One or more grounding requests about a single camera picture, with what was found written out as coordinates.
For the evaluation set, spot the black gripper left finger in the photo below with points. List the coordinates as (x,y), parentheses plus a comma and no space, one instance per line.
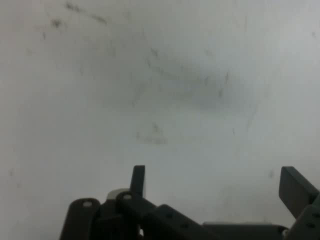
(130,212)

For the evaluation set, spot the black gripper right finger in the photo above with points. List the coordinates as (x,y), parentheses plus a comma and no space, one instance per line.
(296,192)

